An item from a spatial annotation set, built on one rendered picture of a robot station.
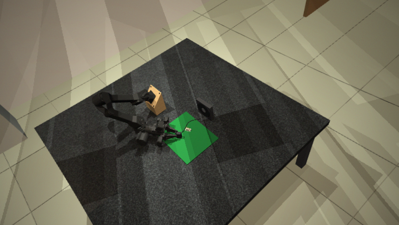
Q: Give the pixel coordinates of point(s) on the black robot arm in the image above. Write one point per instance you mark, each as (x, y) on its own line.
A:
(104, 98)

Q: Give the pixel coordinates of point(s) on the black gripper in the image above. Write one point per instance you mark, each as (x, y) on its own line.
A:
(162, 135)

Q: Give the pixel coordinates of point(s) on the green circuit board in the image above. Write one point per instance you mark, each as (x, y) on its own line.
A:
(195, 137)

